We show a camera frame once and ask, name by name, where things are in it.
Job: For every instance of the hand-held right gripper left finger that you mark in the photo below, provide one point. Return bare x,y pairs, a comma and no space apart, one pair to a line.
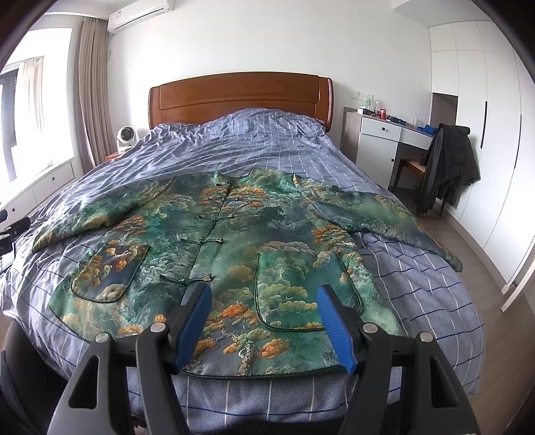
196,328

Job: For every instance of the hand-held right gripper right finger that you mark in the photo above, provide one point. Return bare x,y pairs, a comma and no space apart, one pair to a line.
336,330

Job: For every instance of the green printed jacket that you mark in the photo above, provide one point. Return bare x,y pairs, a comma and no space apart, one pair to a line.
250,234

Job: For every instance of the white window cabinet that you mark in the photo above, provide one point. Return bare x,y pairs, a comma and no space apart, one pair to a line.
46,182

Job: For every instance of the window with sheer curtain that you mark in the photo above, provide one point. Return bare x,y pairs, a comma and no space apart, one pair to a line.
25,113

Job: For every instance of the wooden nightstand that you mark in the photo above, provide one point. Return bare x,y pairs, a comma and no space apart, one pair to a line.
112,156

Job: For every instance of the beige curtain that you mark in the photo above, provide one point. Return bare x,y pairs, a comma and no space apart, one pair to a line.
96,104

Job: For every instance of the person's dark clothing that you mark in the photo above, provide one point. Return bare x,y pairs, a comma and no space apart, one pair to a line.
25,376

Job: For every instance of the wooden chair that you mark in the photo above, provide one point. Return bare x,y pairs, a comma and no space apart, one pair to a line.
411,166

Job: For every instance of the white and grey desk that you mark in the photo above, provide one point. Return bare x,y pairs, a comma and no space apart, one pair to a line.
376,146

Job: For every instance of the blue checked bed blanket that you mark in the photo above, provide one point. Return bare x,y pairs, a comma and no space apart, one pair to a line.
234,142

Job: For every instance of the black chair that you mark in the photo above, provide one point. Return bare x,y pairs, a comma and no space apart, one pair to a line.
449,163

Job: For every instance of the blue items on desk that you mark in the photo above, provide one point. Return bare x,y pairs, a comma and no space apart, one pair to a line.
427,129

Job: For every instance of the green bottle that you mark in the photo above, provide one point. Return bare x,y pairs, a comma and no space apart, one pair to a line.
367,102

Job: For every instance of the wooden headboard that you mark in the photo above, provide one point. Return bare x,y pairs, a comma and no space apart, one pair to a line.
238,94

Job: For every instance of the white air conditioner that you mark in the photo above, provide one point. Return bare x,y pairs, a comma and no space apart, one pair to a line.
138,16

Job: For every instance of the white wardrobe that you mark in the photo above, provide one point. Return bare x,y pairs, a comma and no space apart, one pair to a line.
493,146

